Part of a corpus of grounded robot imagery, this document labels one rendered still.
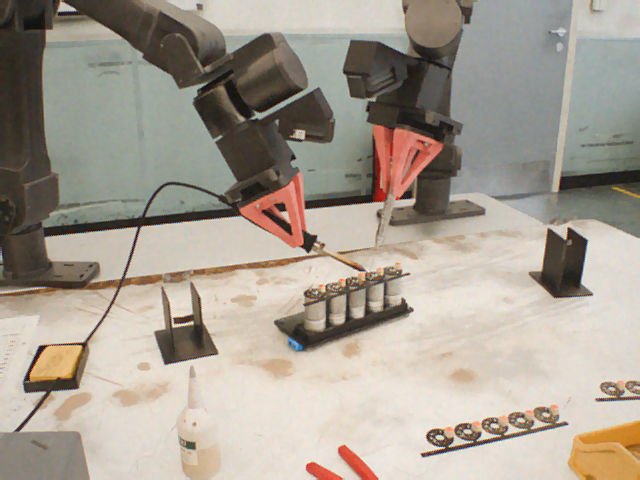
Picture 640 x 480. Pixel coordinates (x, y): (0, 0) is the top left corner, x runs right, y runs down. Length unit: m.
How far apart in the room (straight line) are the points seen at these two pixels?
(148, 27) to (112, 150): 2.55
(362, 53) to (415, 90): 0.07
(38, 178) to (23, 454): 0.52
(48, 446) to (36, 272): 0.52
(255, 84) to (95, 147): 2.61
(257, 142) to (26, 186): 0.34
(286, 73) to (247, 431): 0.36
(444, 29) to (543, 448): 0.41
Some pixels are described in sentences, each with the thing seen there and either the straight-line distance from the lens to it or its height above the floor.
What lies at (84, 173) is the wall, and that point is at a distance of 3.28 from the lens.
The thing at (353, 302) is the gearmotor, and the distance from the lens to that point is 0.71.
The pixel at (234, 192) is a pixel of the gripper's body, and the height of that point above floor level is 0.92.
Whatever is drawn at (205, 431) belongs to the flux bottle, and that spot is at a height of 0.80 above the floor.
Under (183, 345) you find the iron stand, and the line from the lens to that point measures 0.71.
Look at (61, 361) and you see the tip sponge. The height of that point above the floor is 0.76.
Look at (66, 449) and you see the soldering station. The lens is 0.44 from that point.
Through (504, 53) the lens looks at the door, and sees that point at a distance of 3.84.
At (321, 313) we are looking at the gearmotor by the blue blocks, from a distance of 0.69.
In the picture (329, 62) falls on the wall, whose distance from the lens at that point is 3.39.
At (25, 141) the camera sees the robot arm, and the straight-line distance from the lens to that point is 0.87.
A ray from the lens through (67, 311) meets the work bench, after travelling 0.84.
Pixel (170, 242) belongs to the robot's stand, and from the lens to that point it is 1.03.
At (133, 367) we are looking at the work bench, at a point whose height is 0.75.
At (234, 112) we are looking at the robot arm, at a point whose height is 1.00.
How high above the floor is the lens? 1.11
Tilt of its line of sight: 21 degrees down
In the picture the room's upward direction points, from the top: straight up
